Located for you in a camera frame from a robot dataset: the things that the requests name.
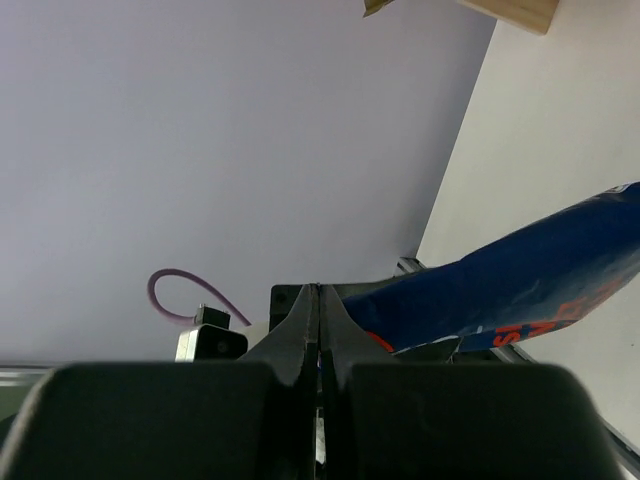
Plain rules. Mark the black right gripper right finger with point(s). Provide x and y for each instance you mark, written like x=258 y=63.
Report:
x=385 y=419

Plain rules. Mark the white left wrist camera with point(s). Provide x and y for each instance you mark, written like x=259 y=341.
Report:
x=210 y=338

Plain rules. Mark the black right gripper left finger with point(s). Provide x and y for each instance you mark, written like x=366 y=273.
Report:
x=249 y=418

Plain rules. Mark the wooden two-tier shelf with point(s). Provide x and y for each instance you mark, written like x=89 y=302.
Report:
x=533 y=16

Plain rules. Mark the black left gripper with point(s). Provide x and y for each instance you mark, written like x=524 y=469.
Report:
x=320 y=310

